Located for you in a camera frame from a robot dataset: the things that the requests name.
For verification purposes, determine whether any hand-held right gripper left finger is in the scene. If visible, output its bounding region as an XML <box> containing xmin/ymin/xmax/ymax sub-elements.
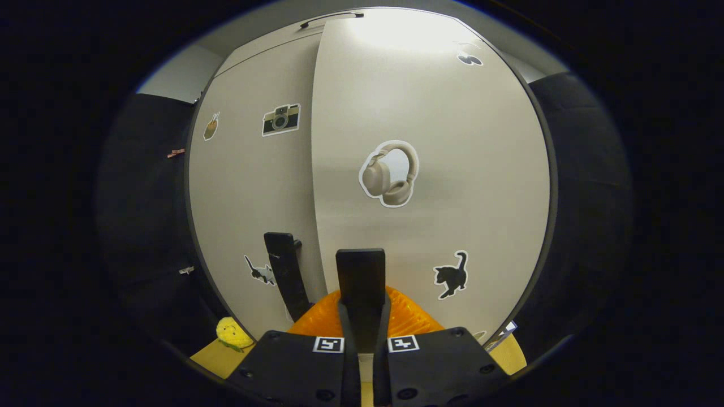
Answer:
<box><xmin>226</xmin><ymin>288</ymin><xmax>363</xmax><ymax>407</ymax></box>

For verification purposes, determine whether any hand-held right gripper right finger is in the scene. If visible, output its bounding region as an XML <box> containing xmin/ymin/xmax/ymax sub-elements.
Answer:
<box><xmin>373</xmin><ymin>287</ymin><xmax>510</xmax><ymax>407</ymax></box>

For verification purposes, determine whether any black handle of headphone-sticker door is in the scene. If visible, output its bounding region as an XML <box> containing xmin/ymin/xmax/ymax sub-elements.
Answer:
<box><xmin>336</xmin><ymin>249</ymin><xmax>386</xmax><ymax>354</ymax></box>

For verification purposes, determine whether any black handle of camera-sticker door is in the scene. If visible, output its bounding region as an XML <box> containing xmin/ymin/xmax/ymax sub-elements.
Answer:
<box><xmin>264</xmin><ymin>232</ymin><xmax>313</xmax><ymax>323</ymax></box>

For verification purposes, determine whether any cabinet door with camera sticker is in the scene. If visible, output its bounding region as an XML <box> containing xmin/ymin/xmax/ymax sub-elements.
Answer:
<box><xmin>188</xmin><ymin>34</ymin><xmax>329</xmax><ymax>340</ymax></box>

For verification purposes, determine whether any cabinet door with headphone sticker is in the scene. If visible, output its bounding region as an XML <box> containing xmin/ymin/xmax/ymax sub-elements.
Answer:
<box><xmin>311</xmin><ymin>7</ymin><xmax>552</xmax><ymax>345</ymax></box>

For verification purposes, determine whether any beige double-door shoe cabinet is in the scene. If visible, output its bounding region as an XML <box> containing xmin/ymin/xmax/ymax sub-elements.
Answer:
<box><xmin>184</xmin><ymin>6</ymin><xmax>559</xmax><ymax>345</ymax></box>

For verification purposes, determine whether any yellow plush toy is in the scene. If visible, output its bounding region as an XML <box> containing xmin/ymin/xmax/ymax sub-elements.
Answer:
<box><xmin>216</xmin><ymin>317</ymin><xmax>256</xmax><ymax>351</ymax></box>

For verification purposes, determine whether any black backdrop cloth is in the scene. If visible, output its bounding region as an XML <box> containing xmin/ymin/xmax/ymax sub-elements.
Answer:
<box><xmin>96</xmin><ymin>71</ymin><xmax>633</xmax><ymax>357</ymax></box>

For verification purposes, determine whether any thin curved black handle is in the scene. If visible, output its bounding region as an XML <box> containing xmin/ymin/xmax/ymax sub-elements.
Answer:
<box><xmin>300</xmin><ymin>11</ymin><xmax>364</xmax><ymax>29</ymax></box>

